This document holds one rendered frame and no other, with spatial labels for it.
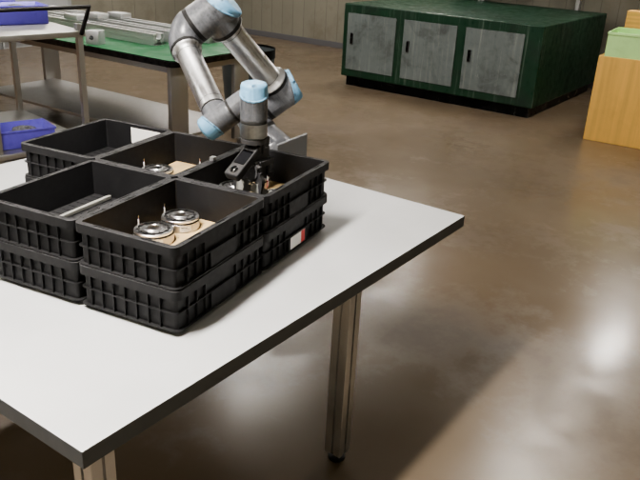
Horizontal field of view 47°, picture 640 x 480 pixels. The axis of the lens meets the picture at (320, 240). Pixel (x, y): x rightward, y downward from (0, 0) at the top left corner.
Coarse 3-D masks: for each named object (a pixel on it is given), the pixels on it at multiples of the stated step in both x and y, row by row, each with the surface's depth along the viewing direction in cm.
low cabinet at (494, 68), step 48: (384, 0) 824; (432, 0) 855; (480, 0) 886; (384, 48) 764; (432, 48) 732; (480, 48) 703; (528, 48) 677; (576, 48) 753; (432, 96) 753; (480, 96) 718; (528, 96) 690
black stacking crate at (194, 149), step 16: (160, 144) 244; (176, 144) 251; (192, 144) 248; (208, 144) 245; (224, 144) 242; (112, 160) 224; (128, 160) 231; (160, 160) 246; (176, 160) 253; (192, 160) 250
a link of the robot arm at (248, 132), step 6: (240, 126) 201; (246, 126) 199; (252, 126) 198; (258, 126) 199; (264, 126) 200; (240, 132) 201; (246, 132) 199; (252, 132) 199; (258, 132) 199; (264, 132) 201; (246, 138) 200; (252, 138) 200; (258, 138) 200; (264, 138) 202
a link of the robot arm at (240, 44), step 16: (208, 0) 223; (224, 0) 223; (192, 16) 224; (208, 16) 224; (224, 16) 225; (240, 16) 233; (208, 32) 227; (224, 32) 229; (240, 32) 234; (240, 48) 237; (256, 48) 241; (256, 64) 243; (272, 64) 250; (272, 80) 251; (288, 80) 255; (272, 96) 254; (288, 96) 256; (272, 112) 259
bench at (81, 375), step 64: (320, 256) 217; (384, 256) 219; (0, 320) 174; (64, 320) 176; (128, 320) 177; (256, 320) 180; (0, 384) 151; (64, 384) 152; (128, 384) 153; (192, 384) 154; (64, 448) 137
